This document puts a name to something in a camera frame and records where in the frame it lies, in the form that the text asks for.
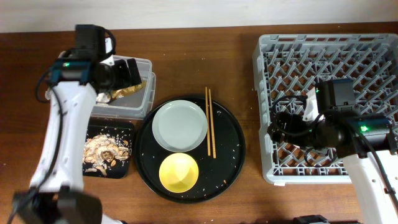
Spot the gold snack wrapper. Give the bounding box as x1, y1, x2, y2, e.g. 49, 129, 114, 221
107, 81, 147, 100

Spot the yellow bowl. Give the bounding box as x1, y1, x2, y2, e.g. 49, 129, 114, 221
159, 153, 199, 194

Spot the white tissue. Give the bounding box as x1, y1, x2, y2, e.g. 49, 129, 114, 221
96, 92, 112, 104

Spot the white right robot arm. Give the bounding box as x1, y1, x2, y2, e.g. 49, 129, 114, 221
267, 79, 397, 223

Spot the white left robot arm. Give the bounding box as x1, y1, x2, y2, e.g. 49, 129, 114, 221
11, 24, 140, 223

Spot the grey dishwasher rack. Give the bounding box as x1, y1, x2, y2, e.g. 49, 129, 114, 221
252, 34, 397, 185

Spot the clear plastic bin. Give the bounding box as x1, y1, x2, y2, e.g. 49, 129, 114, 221
45, 50, 156, 121

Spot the black rectangular tray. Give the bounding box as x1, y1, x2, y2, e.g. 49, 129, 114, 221
84, 118, 134, 179

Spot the grey round plate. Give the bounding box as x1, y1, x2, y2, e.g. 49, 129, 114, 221
152, 100, 208, 152

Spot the leftover rice and food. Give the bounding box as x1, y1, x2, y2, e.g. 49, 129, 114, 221
82, 134, 131, 178

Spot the right wooden chopstick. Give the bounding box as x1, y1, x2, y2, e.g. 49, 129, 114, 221
208, 89, 216, 159

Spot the wooden chopstick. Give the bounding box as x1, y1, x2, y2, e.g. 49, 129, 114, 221
205, 86, 211, 156
208, 89, 216, 159

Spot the left wooden chopstick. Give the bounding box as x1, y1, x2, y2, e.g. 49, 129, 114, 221
205, 86, 211, 156

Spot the round black tray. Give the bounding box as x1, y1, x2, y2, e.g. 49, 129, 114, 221
133, 100, 246, 203

